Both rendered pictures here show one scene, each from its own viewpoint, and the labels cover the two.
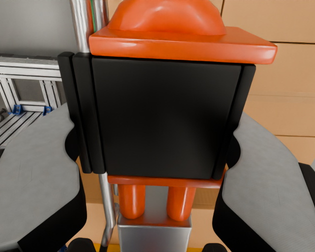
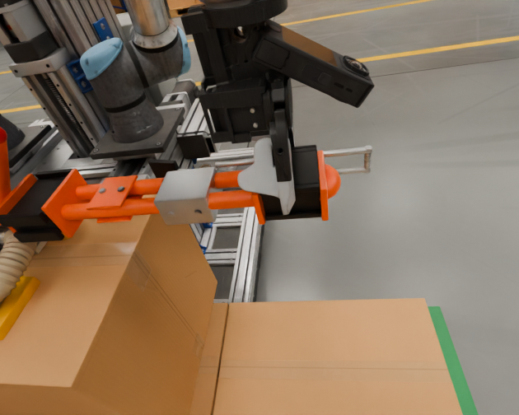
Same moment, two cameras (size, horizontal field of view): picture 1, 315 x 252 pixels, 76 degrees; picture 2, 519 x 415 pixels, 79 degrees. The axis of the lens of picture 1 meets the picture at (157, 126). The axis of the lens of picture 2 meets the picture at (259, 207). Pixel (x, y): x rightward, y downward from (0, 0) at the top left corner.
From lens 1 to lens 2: 34 cm
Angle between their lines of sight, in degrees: 48
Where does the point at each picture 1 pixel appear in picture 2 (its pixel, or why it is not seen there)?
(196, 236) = (50, 309)
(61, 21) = (296, 286)
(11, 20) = (294, 242)
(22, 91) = (226, 231)
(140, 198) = (231, 179)
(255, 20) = not seen: outside the picture
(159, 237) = (198, 184)
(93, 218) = not seen: hidden behind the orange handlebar
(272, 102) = not seen: outside the picture
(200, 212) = (102, 305)
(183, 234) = (198, 194)
